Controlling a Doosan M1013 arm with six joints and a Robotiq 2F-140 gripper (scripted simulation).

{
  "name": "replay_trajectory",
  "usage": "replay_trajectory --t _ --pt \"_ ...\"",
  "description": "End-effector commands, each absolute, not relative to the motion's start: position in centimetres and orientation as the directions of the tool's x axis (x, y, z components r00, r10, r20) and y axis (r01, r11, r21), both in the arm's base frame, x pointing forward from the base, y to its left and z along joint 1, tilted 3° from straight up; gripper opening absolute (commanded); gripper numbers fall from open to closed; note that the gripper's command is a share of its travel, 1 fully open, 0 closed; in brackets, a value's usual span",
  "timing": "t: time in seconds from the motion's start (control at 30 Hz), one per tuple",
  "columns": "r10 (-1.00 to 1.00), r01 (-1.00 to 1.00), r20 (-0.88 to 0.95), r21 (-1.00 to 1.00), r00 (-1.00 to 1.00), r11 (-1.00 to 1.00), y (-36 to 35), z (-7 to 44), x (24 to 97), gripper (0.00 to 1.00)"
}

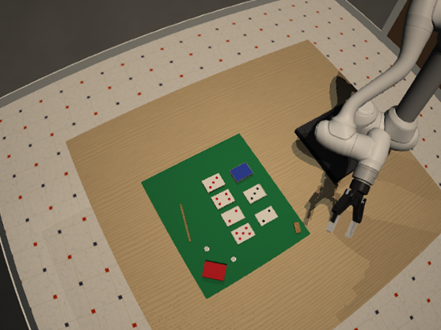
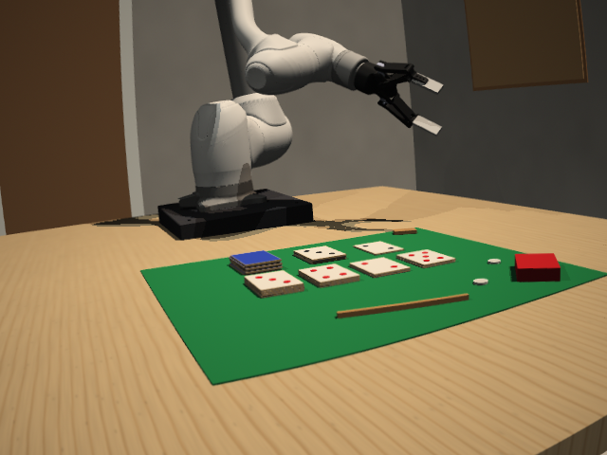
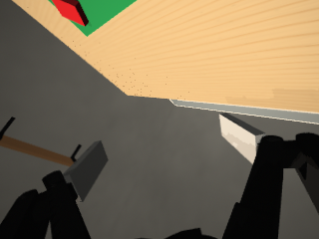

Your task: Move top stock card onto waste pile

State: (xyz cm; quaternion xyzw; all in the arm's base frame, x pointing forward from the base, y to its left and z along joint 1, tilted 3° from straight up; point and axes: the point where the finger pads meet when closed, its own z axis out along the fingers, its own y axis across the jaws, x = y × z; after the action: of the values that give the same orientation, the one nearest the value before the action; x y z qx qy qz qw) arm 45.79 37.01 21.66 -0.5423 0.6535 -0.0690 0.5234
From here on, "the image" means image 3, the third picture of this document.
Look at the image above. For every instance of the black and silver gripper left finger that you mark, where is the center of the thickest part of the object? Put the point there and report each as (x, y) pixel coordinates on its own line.
(64, 192)

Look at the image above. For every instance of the red rectangular block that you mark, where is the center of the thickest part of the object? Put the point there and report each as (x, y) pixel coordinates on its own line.
(72, 9)

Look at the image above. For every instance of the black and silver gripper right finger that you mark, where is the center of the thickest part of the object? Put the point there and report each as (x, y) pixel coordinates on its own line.
(258, 213)

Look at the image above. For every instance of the green felt mat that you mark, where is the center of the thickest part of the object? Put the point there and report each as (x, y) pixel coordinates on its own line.
(99, 12)

